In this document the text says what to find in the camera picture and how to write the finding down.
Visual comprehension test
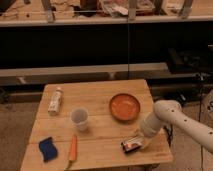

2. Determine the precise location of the wooden table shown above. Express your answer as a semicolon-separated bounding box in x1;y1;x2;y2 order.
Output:
21;79;173;171

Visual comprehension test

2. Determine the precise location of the black and white eraser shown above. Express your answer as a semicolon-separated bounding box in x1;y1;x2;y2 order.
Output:
121;137;142;154

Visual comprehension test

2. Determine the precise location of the white bottle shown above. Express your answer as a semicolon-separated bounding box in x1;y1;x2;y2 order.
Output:
48;87;63;116

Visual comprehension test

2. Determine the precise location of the orange carrot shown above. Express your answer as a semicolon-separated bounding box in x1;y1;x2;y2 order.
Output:
67;135;77;169

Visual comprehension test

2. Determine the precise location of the orange plate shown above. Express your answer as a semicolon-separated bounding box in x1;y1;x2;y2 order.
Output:
109;93;140;122

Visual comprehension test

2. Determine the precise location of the blue sponge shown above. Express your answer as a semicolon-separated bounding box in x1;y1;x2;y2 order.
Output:
39;137;58;162

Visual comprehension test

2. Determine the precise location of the black cable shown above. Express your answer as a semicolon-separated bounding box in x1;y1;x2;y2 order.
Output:
163;123;174;148

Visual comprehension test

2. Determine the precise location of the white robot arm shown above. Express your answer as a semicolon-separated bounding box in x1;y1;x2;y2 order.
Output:
138;100;213;154

